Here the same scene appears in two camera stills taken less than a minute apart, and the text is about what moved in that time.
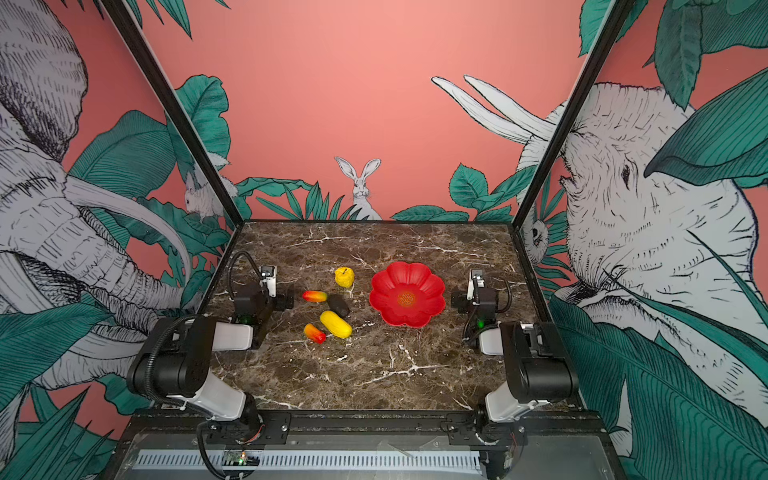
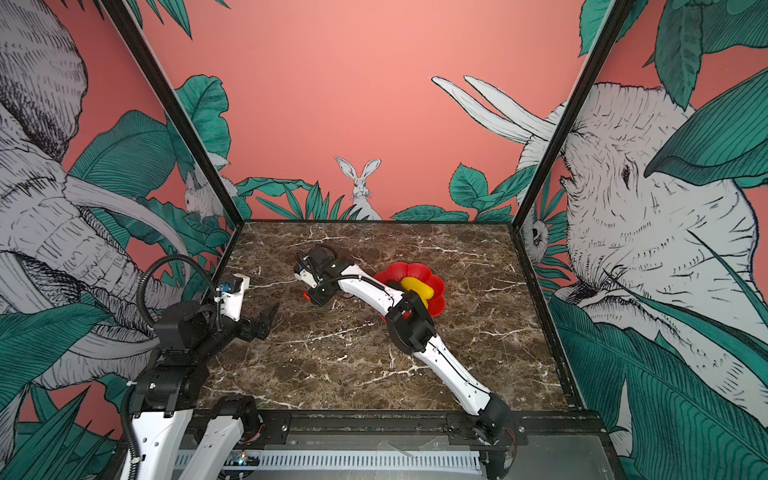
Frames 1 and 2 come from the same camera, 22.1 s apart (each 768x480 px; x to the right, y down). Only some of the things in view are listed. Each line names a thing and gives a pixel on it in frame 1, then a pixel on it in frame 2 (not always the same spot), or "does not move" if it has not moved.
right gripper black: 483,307 -> 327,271
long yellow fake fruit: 335,324 -> 423,291
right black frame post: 612,24 does not move
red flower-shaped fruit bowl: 407,294 does not move
